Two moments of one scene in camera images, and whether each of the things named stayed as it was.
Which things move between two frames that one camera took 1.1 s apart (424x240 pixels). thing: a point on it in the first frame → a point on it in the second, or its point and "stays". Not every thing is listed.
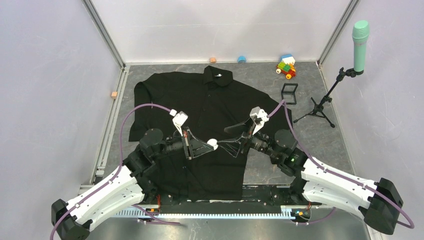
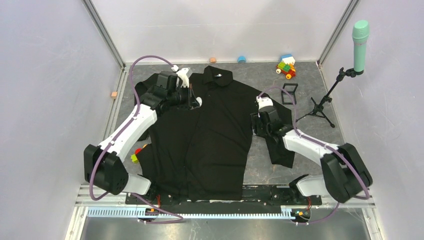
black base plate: [264, 196] stays
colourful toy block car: [286, 66] stays
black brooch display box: [288, 93] stays
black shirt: [198, 127] stays
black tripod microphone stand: [318, 110] stays
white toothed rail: [201, 215] stays
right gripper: [233, 146] → [255, 120]
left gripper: [190, 141] → [192, 102]
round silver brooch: [213, 142] → [199, 99]
